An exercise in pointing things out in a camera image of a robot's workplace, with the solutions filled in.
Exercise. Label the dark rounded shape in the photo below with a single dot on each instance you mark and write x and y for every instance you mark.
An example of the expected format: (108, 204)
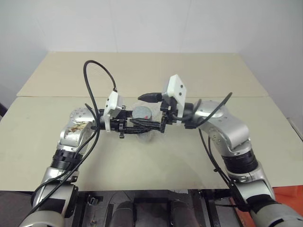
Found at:
(181, 212)
(124, 214)

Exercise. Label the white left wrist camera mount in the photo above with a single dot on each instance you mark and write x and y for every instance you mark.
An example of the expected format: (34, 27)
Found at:
(111, 104)

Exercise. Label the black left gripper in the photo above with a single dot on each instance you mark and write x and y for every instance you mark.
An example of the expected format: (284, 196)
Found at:
(117, 125)

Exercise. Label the dark object at table side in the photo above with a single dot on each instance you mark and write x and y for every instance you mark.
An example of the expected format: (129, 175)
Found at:
(2, 107)

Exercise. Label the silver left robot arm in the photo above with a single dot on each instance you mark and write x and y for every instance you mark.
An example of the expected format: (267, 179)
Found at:
(71, 136)

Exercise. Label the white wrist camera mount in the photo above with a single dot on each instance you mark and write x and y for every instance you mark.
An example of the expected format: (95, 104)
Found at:
(111, 104)
(176, 88)

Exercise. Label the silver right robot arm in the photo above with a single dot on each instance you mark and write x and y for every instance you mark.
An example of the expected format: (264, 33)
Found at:
(233, 132)

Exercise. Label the clear plastic jar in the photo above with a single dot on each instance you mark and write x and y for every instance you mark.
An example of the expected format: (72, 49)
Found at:
(145, 138)

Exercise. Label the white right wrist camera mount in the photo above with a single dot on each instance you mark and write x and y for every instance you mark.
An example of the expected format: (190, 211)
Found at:
(176, 88)

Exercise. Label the grey round jar lid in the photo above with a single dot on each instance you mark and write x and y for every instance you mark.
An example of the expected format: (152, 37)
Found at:
(140, 112)

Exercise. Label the black metal frame under table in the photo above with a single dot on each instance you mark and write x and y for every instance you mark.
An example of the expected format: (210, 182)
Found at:
(154, 203)

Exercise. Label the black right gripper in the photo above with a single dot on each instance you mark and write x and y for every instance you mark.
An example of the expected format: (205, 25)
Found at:
(169, 111)

